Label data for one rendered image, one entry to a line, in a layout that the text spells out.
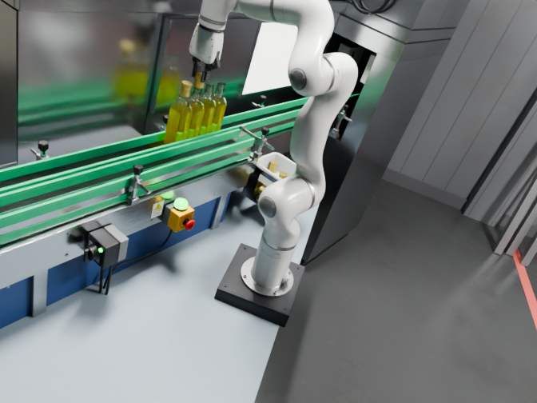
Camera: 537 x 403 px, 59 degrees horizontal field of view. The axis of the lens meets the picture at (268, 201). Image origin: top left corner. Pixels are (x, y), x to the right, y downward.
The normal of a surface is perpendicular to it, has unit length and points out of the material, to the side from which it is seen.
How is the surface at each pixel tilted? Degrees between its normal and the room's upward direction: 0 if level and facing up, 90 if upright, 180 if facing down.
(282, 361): 0
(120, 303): 0
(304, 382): 0
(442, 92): 90
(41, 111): 90
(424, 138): 90
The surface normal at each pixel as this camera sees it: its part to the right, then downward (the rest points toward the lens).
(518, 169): -0.25, 0.48
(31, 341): 0.29, -0.79
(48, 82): 0.75, 0.53
